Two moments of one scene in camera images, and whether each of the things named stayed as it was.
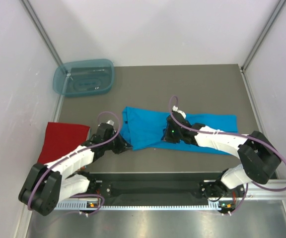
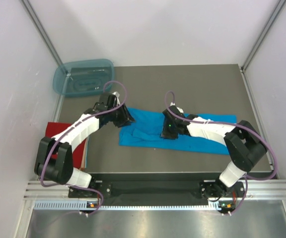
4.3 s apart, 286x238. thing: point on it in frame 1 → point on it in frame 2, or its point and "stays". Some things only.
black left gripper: [123, 145] → [126, 118]
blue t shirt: [145, 129] stays
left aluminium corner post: [41, 31] stays
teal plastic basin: [76, 78] stays
